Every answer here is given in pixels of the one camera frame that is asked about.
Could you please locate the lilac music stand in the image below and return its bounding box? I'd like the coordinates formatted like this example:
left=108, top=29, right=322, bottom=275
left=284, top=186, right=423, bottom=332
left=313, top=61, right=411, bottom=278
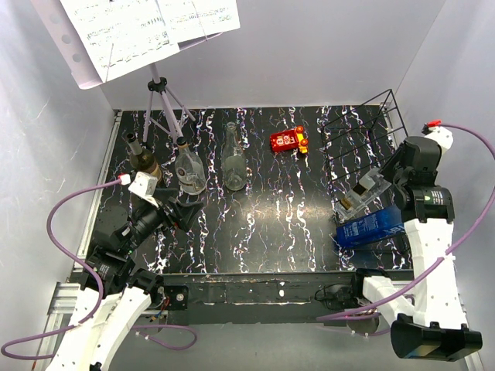
left=32, top=1, right=223, bottom=144

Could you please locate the dark green wine bottle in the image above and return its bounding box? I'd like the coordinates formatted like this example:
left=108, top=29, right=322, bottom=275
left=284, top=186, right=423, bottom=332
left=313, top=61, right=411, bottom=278
left=125, top=132, right=164, bottom=188

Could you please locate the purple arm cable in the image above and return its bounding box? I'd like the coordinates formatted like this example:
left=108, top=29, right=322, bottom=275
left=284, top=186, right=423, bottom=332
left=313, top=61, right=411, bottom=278
left=0, top=175, right=200, bottom=359
left=315, top=122, right=495, bottom=337

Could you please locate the clear square liquor bottle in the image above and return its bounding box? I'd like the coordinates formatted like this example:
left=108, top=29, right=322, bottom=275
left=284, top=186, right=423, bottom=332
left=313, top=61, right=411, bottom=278
left=334, top=168, right=391, bottom=222

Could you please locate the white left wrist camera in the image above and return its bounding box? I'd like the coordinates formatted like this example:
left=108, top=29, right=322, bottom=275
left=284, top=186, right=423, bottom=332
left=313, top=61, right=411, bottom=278
left=118, top=172, right=159, bottom=208

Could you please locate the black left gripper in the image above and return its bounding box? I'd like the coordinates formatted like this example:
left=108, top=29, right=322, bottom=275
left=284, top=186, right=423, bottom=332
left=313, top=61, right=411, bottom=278
left=121, top=187, right=203, bottom=254

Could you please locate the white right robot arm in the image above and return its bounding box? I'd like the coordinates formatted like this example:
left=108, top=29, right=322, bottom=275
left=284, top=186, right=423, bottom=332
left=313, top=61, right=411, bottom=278
left=350, top=134, right=483, bottom=362

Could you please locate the white sheet music left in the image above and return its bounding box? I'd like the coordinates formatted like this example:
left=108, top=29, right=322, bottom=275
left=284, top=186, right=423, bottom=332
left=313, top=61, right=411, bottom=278
left=61, top=1, right=179, bottom=83

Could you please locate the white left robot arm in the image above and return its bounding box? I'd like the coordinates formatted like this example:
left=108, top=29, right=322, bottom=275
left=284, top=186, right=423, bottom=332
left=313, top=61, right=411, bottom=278
left=48, top=198, right=203, bottom=370

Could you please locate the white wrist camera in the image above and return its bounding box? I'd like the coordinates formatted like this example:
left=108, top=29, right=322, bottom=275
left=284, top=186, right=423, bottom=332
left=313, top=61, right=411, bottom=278
left=118, top=172, right=159, bottom=208
left=422, top=120, right=453, bottom=154

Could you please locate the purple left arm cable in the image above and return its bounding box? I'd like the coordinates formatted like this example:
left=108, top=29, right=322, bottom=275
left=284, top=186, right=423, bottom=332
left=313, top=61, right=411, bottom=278
left=0, top=175, right=200, bottom=359

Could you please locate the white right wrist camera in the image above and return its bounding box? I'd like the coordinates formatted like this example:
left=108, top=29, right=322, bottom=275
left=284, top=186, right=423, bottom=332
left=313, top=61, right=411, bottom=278
left=422, top=120, right=453, bottom=154

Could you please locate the white sheet music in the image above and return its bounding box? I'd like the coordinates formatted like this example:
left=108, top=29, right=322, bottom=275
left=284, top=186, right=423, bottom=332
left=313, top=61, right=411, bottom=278
left=61, top=1, right=179, bottom=83
left=157, top=0, right=241, bottom=43

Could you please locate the black wire wine rack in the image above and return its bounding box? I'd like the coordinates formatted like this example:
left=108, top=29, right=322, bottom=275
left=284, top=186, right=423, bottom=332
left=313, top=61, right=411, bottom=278
left=320, top=88, right=422, bottom=271

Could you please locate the white sheet music right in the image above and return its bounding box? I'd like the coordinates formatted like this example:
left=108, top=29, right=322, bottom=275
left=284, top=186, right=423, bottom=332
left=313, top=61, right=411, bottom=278
left=157, top=0, right=241, bottom=43

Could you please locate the red yellow toy block car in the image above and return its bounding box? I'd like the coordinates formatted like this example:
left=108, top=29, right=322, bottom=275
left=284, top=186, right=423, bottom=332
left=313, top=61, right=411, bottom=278
left=270, top=125, right=309, bottom=155

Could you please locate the clear corked glass bottle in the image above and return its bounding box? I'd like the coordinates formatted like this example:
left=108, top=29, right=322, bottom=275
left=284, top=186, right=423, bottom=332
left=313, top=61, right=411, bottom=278
left=174, top=137, right=206, bottom=196

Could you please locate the blue rectangular bottle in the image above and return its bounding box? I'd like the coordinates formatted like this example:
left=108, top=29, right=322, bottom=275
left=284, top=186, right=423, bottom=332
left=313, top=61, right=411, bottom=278
left=336, top=206, right=405, bottom=249

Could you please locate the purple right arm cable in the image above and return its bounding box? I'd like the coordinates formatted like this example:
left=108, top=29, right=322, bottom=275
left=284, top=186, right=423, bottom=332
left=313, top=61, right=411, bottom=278
left=315, top=122, right=495, bottom=337

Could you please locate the clear tall glass bottle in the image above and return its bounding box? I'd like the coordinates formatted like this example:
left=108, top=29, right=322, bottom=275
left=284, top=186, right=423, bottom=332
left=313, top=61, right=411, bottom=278
left=221, top=122, right=248, bottom=191

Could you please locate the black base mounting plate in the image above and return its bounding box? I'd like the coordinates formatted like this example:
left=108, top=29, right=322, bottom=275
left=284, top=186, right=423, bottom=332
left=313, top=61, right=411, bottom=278
left=154, top=270, right=399, bottom=325

